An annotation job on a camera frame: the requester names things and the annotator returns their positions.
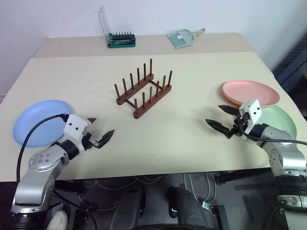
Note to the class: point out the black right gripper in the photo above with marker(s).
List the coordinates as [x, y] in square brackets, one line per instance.
[237, 129]

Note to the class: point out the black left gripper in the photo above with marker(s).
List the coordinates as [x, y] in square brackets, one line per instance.
[88, 141]

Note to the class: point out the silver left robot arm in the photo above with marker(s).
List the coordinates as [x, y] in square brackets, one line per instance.
[38, 165]

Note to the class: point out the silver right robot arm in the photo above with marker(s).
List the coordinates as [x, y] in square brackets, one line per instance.
[285, 155]

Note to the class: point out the brown wooden dish rack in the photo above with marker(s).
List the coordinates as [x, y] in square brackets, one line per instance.
[138, 114]

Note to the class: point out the pink red plate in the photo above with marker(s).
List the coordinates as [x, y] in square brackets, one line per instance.
[249, 92]

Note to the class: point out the green plate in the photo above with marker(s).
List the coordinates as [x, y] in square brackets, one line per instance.
[280, 119]

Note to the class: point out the blue plate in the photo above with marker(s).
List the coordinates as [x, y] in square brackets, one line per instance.
[36, 115]

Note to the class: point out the dark rounded shape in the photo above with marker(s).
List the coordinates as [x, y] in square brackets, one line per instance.
[187, 208]
[129, 210]

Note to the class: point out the green screwdriver bit set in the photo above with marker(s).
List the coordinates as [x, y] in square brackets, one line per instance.
[121, 42]

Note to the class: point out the clear green dustpan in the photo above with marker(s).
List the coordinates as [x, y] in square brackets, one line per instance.
[181, 38]

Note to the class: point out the white rounded object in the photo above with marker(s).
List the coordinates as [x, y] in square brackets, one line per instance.
[57, 220]

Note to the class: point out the clear plastic case lid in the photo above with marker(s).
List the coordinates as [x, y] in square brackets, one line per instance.
[103, 21]

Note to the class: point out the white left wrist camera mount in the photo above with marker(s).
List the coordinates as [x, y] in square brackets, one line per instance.
[74, 124]

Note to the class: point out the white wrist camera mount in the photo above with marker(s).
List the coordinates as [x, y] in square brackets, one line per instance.
[254, 111]
[74, 124]

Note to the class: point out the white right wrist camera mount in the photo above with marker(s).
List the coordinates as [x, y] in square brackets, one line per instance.
[254, 111]

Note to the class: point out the black table frame bar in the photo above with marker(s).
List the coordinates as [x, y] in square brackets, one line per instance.
[70, 187]
[242, 176]

